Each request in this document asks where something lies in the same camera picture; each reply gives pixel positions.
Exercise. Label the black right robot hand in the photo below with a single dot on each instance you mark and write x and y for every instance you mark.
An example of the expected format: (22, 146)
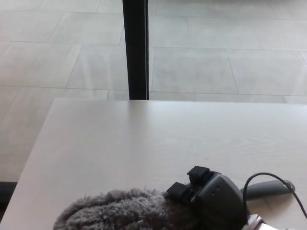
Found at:
(216, 198)

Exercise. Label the grey fluffy microfibre duster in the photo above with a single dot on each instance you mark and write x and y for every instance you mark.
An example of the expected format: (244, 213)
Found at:
(124, 210)

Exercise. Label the black vertical frame post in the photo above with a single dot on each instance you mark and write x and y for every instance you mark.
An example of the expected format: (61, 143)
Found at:
(136, 48)

